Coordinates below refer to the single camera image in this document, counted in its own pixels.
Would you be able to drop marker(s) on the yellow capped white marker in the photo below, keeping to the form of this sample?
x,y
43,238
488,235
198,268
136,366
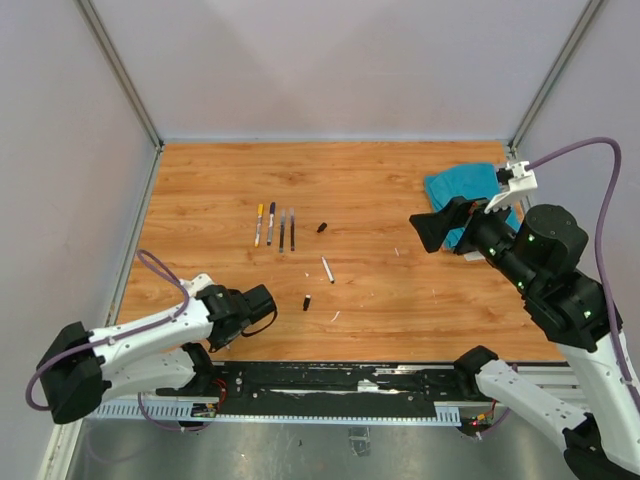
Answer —
x,y
260,214

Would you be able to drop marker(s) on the dark blue-green gel pen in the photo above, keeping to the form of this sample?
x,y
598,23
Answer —
x,y
282,231

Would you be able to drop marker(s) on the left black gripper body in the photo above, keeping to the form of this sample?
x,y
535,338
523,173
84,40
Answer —
x,y
220,340

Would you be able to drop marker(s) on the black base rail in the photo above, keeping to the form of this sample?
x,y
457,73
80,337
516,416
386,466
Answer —
x,y
332,390

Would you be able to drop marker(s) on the teal cloth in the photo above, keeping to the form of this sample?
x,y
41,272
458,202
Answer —
x,y
473,182

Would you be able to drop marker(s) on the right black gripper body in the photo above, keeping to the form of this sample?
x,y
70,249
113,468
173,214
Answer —
x,y
492,235

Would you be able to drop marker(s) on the purple gel pen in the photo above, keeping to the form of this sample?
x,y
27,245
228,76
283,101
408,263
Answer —
x,y
292,229

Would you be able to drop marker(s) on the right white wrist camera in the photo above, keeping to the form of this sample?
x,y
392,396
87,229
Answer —
x,y
518,181

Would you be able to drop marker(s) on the white marker blue end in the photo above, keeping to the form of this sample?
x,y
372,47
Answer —
x,y
271,220

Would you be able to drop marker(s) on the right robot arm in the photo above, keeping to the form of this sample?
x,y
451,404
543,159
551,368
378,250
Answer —
x,y
540,259

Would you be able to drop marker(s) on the white marker black tip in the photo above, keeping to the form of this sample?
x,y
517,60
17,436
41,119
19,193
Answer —
x,y
328,270

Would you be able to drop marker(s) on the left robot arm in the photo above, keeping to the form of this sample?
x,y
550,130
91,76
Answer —
x,y
169,350

